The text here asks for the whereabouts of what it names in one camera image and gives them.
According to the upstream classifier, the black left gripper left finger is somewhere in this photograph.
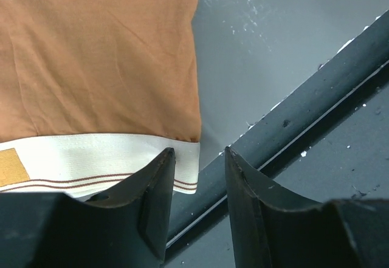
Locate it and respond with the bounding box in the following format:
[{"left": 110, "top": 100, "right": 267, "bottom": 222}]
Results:
[{"left": 1, "top": 148, "right": 176, "bottom": 267}]

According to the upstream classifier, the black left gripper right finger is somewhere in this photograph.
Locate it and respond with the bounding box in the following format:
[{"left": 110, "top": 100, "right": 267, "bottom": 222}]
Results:
[{"left": 225, "top": 148, "right": 388, "bottom": 267}]

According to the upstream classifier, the mustard brown underwear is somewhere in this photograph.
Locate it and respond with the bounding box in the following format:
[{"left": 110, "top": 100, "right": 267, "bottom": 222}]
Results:
[{"left": 1, "top": 0, "right": 201, "bottom": 198}]

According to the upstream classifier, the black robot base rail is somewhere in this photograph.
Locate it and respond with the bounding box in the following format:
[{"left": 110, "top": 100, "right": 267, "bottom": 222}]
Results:
[{"left": 165, "top": 12, "right": 388, "bottom": 263}]

